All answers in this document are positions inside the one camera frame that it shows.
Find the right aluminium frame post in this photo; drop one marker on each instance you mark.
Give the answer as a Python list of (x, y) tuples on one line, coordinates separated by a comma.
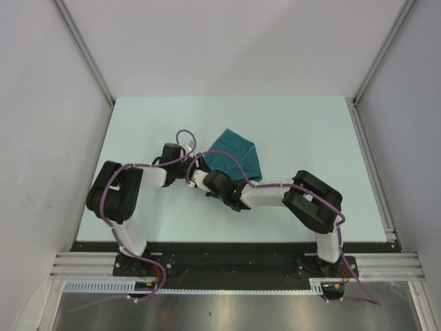
[(393, 33)]

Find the teal satin napkin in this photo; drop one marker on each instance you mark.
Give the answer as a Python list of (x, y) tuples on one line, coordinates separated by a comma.
[(236, 156)]

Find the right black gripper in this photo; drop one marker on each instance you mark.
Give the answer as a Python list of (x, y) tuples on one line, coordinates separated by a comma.
[(211, 194)]

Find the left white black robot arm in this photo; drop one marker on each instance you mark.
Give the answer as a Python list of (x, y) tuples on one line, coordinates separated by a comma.
[(114, 194)]

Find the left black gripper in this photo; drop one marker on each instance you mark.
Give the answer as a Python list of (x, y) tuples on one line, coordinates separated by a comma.
[(201, 164)]

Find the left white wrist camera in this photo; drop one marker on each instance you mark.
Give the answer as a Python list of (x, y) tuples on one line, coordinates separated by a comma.
[(189, 146)]

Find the left aluminium frame post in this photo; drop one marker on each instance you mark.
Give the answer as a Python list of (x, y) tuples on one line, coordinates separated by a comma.
[(79, 42)]

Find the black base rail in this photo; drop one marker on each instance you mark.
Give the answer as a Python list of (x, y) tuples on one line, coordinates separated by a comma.
[(239, 266)]

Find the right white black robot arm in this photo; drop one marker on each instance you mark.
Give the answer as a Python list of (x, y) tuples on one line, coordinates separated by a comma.
[(314, 203)]

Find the aluminium frame post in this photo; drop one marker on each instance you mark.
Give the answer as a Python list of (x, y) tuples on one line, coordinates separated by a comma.
[(393, 33), (79, 42)]

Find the white slotted cable duct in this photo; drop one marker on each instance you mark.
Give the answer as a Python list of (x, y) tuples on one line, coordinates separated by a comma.
[(145, 287)]

